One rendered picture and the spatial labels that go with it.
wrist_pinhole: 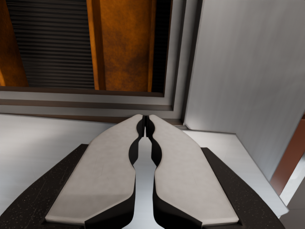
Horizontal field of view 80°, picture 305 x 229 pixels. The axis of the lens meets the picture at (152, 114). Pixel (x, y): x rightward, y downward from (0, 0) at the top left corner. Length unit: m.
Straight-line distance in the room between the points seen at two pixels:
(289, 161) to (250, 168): 0.06
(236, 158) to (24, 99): 0.18
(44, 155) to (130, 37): 0.19
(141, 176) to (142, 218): 0.06
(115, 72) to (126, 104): 0.15
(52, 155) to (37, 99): 0.05
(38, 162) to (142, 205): 0.10
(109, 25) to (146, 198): 0.23
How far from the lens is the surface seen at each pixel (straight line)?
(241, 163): 0.18
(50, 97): 0.17
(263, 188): 0.22
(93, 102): 0.16
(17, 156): 0.19
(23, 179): 0.21
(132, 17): 0.29
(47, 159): 0.18
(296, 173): 0.53
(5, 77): 0.32
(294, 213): 2.18
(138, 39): 0.29
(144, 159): 0.16
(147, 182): 0.18
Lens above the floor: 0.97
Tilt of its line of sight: 62 degrees down
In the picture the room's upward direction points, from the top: 177 degrees clockwise
